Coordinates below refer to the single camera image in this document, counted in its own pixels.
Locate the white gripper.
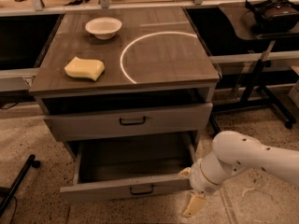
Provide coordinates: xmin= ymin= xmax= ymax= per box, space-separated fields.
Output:
xmin=178 ymin=159 xmax=221 ymax=217

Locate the grey drawer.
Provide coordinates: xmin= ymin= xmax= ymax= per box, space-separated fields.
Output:
xmin=61 ymin=132 xmax=195 ymax=203
xmin=45 ymin=103 xmax=212 ymax=142

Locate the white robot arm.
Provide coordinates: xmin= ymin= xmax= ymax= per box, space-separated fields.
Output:
xmin=178 ymin=131 xmax=299 ymax=217

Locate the grey top drawer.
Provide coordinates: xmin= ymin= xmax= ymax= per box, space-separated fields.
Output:
xmin=45 ymin=103 xmax=212 ymax=142

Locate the grey drawer cabinet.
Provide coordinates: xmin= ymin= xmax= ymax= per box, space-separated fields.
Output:
xmin=30 ymin=7 xmax=220 ymax=156

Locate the yellow sponge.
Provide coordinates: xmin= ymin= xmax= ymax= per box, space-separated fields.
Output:
xmin=64 ymin=57 xmax=105 ymax=81

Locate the black stand leg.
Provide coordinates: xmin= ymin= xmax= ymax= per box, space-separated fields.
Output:
xmin=0 ymin=154 xmax=40 ymax=217

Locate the black side table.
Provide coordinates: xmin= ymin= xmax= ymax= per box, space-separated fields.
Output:
xmin=212 ymin=3 xmax=299 ymax=129

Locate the white bowl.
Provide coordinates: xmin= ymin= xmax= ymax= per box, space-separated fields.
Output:
xmin=85 ymin=17 xmax=122 ymax=40

